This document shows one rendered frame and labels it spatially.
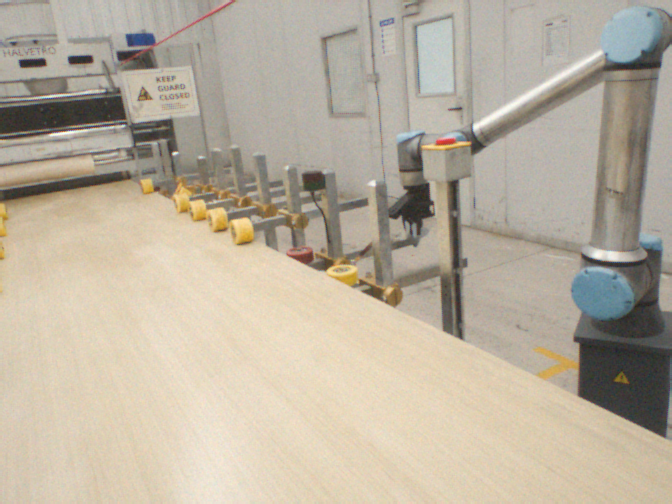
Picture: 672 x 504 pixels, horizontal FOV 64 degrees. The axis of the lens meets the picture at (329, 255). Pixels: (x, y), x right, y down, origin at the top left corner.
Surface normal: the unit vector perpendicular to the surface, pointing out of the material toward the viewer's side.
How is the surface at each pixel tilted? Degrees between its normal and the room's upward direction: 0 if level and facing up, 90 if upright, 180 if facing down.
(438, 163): 90
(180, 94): 90
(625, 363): 90
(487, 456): 0
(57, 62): 90
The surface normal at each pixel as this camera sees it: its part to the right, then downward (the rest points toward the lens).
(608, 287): -0.67, 0.36
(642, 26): -0.70, 0.16
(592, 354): -0.51, 0.30
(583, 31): -0.87, 0.23
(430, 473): -0.11, -0.95
